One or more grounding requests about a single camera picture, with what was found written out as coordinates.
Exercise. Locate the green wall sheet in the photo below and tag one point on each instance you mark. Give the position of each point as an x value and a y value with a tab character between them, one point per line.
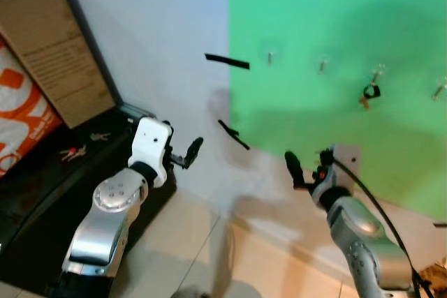
335	130

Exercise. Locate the black table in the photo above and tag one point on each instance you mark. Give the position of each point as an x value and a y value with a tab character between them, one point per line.
42	200

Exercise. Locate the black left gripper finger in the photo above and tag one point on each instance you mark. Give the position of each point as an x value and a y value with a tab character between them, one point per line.
195	150

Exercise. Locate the brown cardboard box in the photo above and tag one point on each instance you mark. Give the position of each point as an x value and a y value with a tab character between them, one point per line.
49	54

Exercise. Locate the brown wooden clutter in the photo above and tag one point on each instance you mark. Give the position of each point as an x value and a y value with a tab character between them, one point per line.
434	280

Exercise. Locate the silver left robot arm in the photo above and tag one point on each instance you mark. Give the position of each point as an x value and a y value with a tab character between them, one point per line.
105	228

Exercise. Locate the black tape strip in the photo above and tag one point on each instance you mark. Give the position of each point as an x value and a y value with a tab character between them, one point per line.
227	61
234	135

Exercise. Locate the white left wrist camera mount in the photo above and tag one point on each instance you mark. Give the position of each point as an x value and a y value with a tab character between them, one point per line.
150	144

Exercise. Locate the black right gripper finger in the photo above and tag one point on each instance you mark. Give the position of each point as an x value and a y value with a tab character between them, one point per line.
295	169
325	157

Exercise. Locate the clear wall hook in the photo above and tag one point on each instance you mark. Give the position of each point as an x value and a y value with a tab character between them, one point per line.
270	54
322	65
438	90
378	72

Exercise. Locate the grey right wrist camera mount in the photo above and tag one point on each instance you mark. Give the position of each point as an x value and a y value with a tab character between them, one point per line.
347	158

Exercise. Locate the keys with black fob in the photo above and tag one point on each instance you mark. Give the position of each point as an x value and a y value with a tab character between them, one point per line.
370	93

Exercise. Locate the small silver keys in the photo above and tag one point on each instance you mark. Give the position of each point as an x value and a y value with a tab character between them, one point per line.
100	135

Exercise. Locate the orange and white bag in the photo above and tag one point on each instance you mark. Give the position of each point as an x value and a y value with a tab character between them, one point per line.
21	116

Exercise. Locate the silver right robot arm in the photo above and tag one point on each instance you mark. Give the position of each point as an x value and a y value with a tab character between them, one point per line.
363	235

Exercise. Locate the keys with red fob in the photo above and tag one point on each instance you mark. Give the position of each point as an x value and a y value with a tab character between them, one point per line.
72	152

